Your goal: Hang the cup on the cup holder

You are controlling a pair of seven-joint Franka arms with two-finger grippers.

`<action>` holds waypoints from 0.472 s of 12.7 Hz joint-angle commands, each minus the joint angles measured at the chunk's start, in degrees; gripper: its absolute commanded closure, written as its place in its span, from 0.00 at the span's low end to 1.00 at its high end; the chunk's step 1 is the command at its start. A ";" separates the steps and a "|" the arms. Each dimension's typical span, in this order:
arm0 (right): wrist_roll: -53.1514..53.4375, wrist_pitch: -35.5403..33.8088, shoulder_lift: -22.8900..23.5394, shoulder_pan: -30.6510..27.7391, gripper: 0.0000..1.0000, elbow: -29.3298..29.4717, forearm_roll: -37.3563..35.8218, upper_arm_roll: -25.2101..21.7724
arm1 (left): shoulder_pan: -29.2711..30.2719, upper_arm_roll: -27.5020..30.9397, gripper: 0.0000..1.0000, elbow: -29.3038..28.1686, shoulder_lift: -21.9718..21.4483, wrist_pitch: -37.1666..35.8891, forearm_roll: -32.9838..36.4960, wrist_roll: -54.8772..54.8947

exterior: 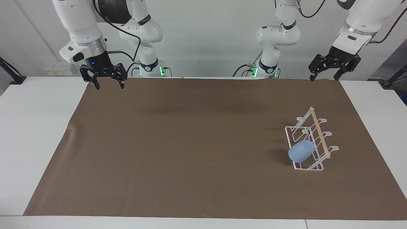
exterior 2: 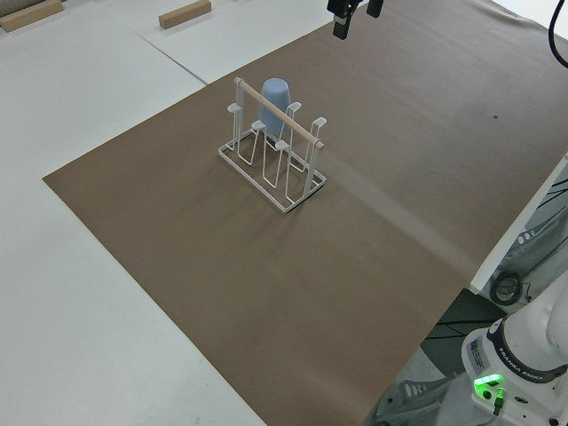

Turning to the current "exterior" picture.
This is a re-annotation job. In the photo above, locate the black cable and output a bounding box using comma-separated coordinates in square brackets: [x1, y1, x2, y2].
[93, 0, 142, 63]
[232, 50, 265, 77]
[370, 8, 407, 44]
[126, 62, 141, 77]
[294, 0, 327, 18]

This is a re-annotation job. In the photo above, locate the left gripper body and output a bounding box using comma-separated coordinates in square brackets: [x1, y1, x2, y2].
[327, 46, 356, 64]

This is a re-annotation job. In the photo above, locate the black stand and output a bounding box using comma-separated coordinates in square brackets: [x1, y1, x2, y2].
[0, 57, 27, 85]
[381, 63, 407, 89]

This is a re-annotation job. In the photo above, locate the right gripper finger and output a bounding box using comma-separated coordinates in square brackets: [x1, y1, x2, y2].
[111, 63, 128, 89]
[79, 65, 101, 91]

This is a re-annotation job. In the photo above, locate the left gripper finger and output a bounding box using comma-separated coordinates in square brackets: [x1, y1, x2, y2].
[333, 55, 362, 81]
[308, 54, 333, 82]

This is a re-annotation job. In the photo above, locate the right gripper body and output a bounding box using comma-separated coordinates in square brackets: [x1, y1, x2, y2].
[85, 51, 116, 74]

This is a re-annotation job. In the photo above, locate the light blue cup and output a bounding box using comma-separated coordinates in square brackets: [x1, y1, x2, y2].
[288, 140, 315, 164]

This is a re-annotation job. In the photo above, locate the white wall socket box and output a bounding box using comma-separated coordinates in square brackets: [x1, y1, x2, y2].
[43, 60, 74, 76]

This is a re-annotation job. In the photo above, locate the white wire cup holder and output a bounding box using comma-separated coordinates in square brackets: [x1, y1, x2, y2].
[284, 106, 340, 172]

